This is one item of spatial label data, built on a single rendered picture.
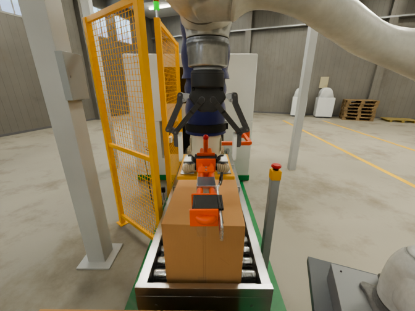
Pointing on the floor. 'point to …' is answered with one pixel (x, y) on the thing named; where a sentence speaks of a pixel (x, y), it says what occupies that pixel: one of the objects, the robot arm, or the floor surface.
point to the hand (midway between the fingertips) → (207, 155)
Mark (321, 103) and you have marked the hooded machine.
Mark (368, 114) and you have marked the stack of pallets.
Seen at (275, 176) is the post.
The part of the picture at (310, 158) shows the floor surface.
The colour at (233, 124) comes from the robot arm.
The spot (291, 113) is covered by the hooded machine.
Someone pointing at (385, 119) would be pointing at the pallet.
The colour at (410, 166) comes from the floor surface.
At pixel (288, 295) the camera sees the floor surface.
